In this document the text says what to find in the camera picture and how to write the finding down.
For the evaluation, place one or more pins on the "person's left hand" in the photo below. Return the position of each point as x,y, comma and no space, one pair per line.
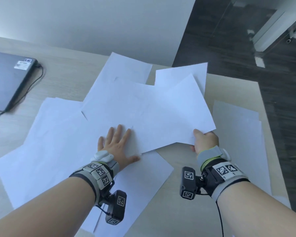
116,148

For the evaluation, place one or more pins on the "person's right hand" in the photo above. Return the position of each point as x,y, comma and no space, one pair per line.
207,141

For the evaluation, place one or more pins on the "stack of white sheets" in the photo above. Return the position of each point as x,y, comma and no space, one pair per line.
239,145

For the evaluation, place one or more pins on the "thin bundle of white papers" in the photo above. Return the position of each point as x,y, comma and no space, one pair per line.
182,115

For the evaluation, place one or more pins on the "person's left forearm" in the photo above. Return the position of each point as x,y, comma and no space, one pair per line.
44,209

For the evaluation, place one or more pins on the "person's right forearm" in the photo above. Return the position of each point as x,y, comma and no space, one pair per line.
256,209

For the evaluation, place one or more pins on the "light wooden table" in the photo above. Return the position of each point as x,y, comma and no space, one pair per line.
64,78

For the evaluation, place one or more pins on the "white pillar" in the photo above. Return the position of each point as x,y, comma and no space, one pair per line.
268,34

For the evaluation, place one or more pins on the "grey closed laptop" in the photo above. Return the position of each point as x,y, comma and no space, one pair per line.
5,81

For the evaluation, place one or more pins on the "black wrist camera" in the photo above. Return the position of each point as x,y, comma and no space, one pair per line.
117,207
187,182

